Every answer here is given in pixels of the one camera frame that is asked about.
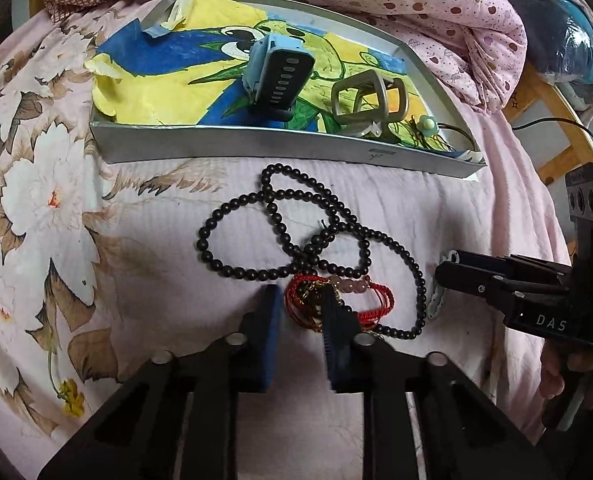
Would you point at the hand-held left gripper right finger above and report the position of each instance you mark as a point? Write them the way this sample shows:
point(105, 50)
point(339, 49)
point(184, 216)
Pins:
point(337, 340)

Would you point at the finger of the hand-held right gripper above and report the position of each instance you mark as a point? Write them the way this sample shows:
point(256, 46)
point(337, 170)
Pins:
point(471, 282)
point(516, 264)

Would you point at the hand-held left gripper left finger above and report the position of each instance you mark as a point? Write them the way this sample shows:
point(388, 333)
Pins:
point(271, 332)

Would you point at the grey metal tray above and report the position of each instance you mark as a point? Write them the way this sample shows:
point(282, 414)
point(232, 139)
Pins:
point(226, 142)

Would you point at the beige hair claw clip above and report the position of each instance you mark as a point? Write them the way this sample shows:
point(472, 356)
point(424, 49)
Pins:
point(349, 119)

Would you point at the blue smartwatch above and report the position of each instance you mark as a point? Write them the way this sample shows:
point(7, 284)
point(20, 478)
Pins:
point(276, 75)

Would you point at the person's right hand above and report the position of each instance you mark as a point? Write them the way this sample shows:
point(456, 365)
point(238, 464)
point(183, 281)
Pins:
point(551, 375)

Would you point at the blue cloth in plastic bag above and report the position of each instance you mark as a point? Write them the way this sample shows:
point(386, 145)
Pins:
point(571, 35)

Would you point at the grey shallow tray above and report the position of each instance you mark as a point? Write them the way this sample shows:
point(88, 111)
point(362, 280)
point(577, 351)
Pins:
point(151, 95)

